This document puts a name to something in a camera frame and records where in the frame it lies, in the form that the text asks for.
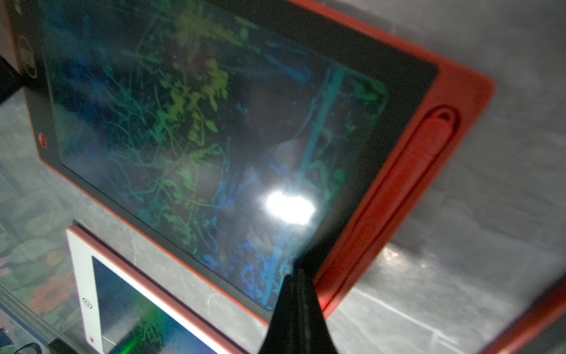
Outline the right red writing tablet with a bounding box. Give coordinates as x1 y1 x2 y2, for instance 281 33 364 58
482 277 565 353

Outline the left red writing tablet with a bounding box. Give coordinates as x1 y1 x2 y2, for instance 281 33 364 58
4 1 495 322

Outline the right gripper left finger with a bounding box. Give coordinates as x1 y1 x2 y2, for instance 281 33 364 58
259 275 296 354

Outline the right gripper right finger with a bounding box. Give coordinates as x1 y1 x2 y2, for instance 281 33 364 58
299 269 338 353

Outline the red stylus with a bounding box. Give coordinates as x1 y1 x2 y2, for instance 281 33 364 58
316 106 459 317

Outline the red writing tablet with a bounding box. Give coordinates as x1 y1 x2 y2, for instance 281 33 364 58
4 1 495 322
482 277 565 353

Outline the pink white writing tablet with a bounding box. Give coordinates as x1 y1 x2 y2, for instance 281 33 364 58
66 225 243 353

